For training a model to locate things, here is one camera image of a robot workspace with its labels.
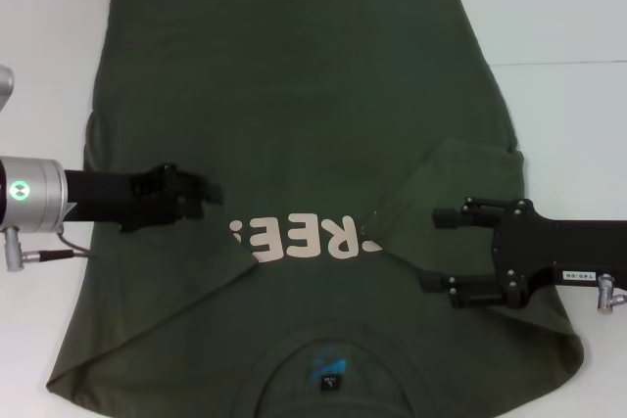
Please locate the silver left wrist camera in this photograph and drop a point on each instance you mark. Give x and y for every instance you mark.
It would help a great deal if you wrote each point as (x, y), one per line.
(6, 87)

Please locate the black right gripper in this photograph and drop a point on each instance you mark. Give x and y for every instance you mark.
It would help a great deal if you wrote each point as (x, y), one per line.
(539, 251)

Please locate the dark green t-shirt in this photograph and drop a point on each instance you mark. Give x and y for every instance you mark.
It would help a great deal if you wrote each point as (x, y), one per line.
(303, 119)

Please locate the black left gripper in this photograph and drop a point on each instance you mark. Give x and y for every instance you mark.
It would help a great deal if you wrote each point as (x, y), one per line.
(122, 198)

